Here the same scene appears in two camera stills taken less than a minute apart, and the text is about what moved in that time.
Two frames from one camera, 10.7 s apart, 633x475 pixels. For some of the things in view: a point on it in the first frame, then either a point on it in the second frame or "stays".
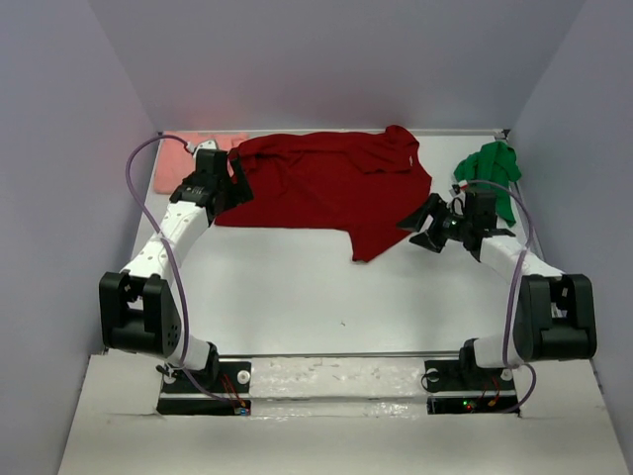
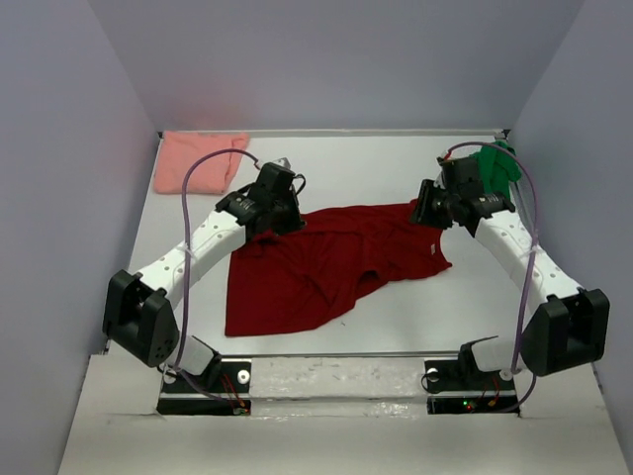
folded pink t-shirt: (176, 162) stays
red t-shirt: (374, 185) -> (337, 257)
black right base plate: (461, 387) stays
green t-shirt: (495, 161) stays
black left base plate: (228, 379) stays
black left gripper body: (225, 182) -> (287, 217)
